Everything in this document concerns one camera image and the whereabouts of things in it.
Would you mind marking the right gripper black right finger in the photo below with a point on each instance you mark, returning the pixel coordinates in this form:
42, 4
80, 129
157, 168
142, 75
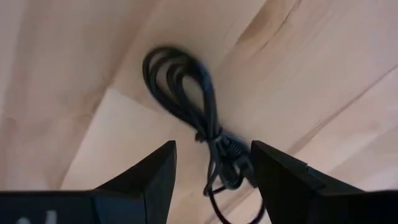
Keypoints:
286, 186

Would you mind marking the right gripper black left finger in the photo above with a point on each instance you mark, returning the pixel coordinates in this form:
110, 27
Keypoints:
155, 183

